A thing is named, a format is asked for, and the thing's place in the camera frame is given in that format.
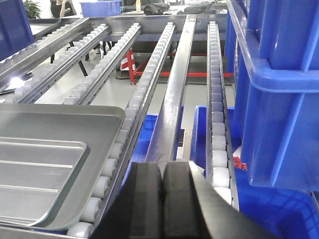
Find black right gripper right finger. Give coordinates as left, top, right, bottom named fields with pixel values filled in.
left=162, top=162, right=276, bottom=239

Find right roller rail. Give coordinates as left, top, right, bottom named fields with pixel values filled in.
left=205, top=21, right=239, bottom=210

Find left steel divider bar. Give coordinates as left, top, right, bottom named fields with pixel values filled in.
left=0, top=17, right=91, bottom=90

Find blue bin lower middle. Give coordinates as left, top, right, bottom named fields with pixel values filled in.
left=117, top=106, right=184, bottom=197

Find silver metal tray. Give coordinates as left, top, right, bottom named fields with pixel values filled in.
left=0, top=104, right=125, bottom=231

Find blue box far left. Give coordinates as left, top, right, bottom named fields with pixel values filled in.
left=0, top=0, right=34, bottom=60

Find person in black background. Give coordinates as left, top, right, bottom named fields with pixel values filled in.
left=50, top=0, right=77, bottom=18

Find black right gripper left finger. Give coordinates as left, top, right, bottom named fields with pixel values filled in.
left=91, top=162, right=162, bottom=239

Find far left roller rail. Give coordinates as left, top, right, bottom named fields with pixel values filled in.
left=0, top=19, right=65, bottom=62

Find red small parts in bin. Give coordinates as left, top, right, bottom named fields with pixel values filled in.
left=233, top=156, right=247, bottom=170

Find far rack cross beam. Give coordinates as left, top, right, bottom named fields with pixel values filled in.
left=90, top=14, right=227, bottom=41

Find blue bin in background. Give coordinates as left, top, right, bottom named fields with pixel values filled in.
left=80, top=0, right=122, bottom=17

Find roller rail with white wheels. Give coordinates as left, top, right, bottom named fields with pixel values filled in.
left=67, top=22, right=175, bottom=239

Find dark tray far left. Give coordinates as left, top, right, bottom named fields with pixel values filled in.
left=29, top=18, right=61, bottom=41

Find large blue plastic box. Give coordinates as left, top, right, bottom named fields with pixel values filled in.
left=227, top=0, right=319, bottom=191

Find red metal frame below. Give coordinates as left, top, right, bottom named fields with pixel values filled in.
left=118, top=49, right=234, bottom=86

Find flat steel divider bar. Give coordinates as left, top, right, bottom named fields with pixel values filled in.
left=146, top=14, right=196, bottom=167

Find blue bin lower right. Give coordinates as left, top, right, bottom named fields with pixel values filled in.
left=190, top=106, right=319, bottom=239

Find black bag on table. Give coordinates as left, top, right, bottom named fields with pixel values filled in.
left=144, top=2, right=169, bottom=15

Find green potted plant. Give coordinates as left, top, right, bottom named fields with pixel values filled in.
left=23, top=0, right=41, bottom=19

